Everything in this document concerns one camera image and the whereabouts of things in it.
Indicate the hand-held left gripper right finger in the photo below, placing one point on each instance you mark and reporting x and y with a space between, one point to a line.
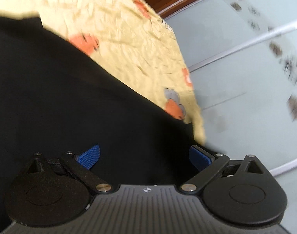
198 157

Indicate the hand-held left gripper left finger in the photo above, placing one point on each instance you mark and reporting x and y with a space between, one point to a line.
90 157

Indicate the black pants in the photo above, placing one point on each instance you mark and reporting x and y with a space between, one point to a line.
65 97

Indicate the yellow carrot-print bedsheet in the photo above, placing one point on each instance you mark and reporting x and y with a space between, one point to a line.
119 34

